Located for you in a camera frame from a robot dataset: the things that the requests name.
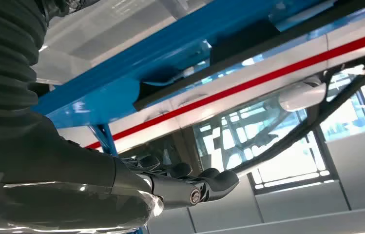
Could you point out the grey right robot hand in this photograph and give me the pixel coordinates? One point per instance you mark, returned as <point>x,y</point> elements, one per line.
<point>56,168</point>

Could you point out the blue metal shelf rack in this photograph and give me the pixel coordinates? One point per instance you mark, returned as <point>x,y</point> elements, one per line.
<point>121,93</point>

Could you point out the translucent white plastic bin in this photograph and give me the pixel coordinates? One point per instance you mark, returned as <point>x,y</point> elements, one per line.
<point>104,35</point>

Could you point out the white car with red stripe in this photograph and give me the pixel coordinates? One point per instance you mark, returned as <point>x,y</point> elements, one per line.
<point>201,109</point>

